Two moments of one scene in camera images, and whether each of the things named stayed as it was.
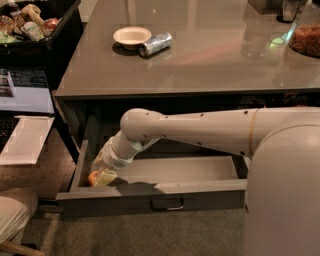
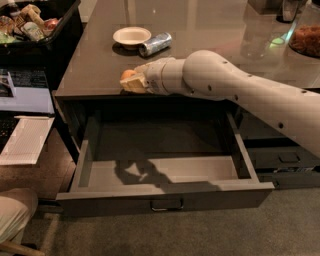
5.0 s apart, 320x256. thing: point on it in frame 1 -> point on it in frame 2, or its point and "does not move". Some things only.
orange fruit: [92, 177] -> [127, 73]
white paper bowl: [131, 37] does not move
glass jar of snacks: [305, 37] does not move
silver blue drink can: [156, 44] does not move
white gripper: [107, 156] -> [154, 78]
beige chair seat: [17, 205] does not move
